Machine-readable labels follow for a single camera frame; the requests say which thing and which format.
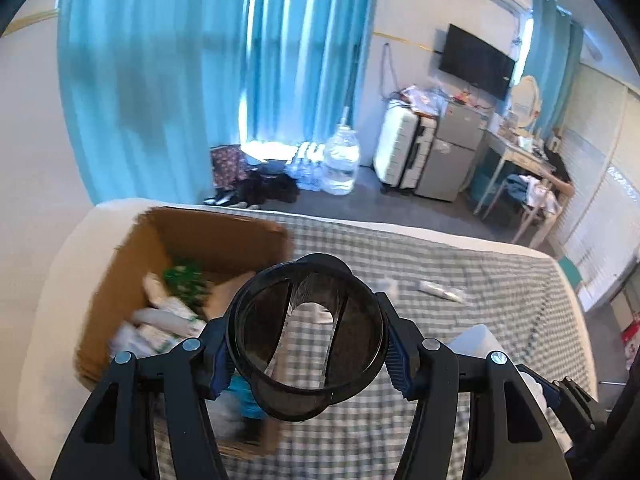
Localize white cylinder bottle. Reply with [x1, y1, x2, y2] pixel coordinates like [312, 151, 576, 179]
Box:
[448, 324, 572, 452]

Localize white cream tube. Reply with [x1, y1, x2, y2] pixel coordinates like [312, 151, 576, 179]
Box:
[418, 281, 466, 304]

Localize small white sachet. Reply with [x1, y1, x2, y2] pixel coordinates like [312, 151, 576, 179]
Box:
[371, 278, 399, 304]

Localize green plastic wrapper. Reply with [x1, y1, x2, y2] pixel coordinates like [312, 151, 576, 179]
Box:
[163, 260, 209, 312]

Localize tan kraft paper box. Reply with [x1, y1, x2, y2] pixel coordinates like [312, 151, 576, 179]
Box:
[202, 271, 255, 321]

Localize checkered bed sheet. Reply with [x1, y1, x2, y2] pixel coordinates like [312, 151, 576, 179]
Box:
[154, 206, 599, 480]

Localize brown cardboard box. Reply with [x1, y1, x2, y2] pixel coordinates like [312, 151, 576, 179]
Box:
[74, 205, 295, 461]

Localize teal stool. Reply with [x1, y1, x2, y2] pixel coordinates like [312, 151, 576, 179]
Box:
[558, 256, 582, 292]

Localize wooden chair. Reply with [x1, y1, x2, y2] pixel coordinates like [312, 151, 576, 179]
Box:
[482, 171, 575, 249]

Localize dark clothes on floor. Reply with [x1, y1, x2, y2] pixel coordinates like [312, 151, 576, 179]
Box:
[203, 160, 299, 209]

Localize floral patterned bag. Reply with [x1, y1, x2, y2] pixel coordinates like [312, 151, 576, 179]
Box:
[210, 144, 247, 191]

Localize grey mini fridge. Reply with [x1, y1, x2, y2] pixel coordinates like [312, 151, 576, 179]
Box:
[414, 102, 485, 203]

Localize large water jug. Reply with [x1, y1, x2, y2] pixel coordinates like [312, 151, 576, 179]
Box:
[320, 106, 360, 196]

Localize white suitcase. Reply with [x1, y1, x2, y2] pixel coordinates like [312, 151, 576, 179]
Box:
[373, 100, 437, 191]

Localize pack of water bottles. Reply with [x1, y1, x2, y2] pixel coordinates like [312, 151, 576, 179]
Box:
[285, 142, 326, 192]

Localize white desk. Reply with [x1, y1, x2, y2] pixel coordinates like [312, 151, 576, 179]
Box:
[469, 128, 554, 216]

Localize oval vanity mirror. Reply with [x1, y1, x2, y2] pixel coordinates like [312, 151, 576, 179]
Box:
[510, 75, 541, 129]

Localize large blue curtain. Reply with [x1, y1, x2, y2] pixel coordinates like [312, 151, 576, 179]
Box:
[58, 0, 375, 204]

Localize small blue window curtain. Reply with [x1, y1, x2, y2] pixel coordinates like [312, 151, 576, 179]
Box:
[523, 0, 584, 141]

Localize black wall television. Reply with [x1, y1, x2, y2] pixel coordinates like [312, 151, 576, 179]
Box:
[438, 24, 516, 101]

